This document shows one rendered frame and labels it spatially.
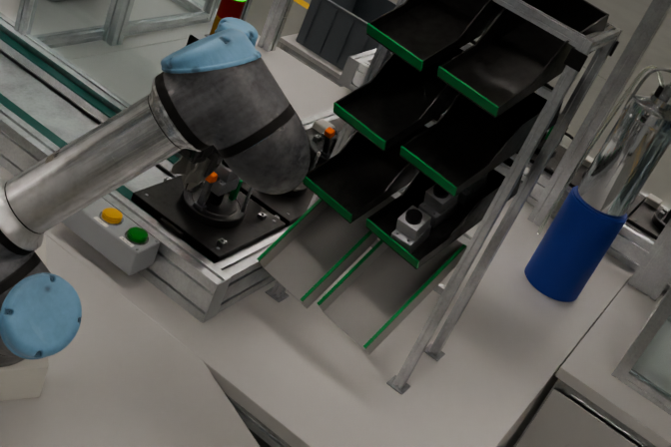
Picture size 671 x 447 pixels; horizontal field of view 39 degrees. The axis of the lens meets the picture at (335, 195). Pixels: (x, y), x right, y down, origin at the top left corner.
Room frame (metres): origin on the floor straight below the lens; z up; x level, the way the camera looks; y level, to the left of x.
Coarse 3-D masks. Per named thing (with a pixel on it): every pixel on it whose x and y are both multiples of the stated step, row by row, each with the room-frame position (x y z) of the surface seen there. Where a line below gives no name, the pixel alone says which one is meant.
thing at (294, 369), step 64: (512, 256) 2.31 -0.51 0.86; (192, 320) 1.49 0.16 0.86; (256, 320) 1.58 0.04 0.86; (320, 320) 1.67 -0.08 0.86; (512, 320) 1.99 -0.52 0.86; (576, 320) 2.12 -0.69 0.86; (256, 384) 1.39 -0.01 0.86; (320, 384) 1.47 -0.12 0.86; (384, 384) 1.56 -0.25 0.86; (448, 384) 1.65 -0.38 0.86; (512, 384) 1.74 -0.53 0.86
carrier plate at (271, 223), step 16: (144, 192) 1.68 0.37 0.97; (160, 192) 1.70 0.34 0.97; (176, 192) 1.73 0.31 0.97; (240, 192) 1.84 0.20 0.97; (144, 208) 1.64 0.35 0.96; (160, 208) 1.64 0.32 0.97; (176, 208) 1.67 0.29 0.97; (256, 208) 1.80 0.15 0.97; (176, 224) 1.61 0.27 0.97; (192, 224) 1.64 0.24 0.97; (240, 224) 1.71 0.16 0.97; (256, 224) 1.74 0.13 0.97; (272, 224) 1.76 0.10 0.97; (192, 240) 1.59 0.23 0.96; (208, 240) 1.61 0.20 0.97; (240, 240) 1.65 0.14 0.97; (256, 240) 1.69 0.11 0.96; (208, 256) 1.58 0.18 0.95; (224, 256) 1.59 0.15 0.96
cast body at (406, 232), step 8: (416, 208) 1.53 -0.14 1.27; (400, 216) 1.50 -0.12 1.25; (408, 216) 1.49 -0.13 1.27; (416, 216) 1.50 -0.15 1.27; (424, 216) 1.51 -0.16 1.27; (400, 224) 1.49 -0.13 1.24; (408, 224) 1.49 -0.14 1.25; (416, 224) 1.49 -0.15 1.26; (424, 224) 1.50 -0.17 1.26; (392, 232) 1.50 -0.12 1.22; (400, 232) 1.50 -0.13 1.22; (408, 232) 1.49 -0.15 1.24; (416, 232) 1.48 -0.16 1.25; (424, 232) 1.51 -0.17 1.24; (400, 240) 1.49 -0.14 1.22; (408, 240) 1.49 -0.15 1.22; (416, 240) 1.49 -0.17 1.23; (408, 248) 1.48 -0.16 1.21
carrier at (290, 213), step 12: (312, 168) 1.97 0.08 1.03; (288, 192) 1.90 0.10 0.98; (300, 192) 1.92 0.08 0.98; (312, 192) 1.97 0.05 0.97; (264, 204) 1.83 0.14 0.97; (276, 204) 1.85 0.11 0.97; (288, 204) 1.88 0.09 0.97; (300, 204) 1.90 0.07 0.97; (288, 216) 1.83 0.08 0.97; (300, 216) 1.85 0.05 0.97
